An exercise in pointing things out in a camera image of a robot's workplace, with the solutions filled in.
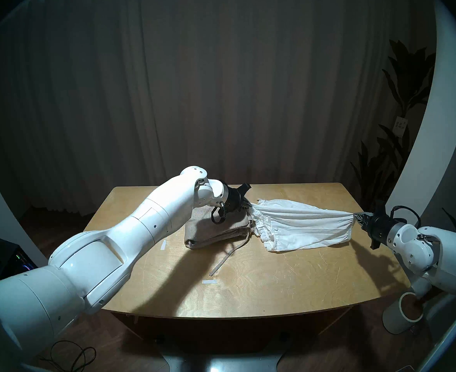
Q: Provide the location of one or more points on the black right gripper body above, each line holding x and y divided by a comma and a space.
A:
381, 226

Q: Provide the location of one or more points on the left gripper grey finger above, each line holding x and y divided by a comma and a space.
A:
244, 188

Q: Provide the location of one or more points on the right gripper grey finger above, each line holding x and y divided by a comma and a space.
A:
362, 219

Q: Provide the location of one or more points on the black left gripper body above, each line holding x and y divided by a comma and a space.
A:
233, 200

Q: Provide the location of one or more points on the white frilled shorts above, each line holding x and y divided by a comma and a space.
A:
301, 224

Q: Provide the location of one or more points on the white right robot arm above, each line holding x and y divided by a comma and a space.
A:
445, 255

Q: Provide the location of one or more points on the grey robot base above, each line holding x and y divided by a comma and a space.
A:
220, 365

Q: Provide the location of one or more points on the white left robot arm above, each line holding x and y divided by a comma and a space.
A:
115, 243

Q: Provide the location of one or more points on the long white tape strip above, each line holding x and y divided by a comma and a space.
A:
209, 282

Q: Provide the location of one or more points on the small plant in white pot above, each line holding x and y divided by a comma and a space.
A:
394, 321

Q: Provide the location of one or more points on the white paper plant tag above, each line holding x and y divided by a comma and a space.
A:
400, 124

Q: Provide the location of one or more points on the beige pleated curtain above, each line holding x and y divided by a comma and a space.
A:
220, 84

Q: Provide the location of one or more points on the tall dark leafy plant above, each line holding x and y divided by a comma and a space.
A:
408, 76

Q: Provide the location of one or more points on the black computer tower with lights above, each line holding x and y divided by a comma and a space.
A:
14, 255

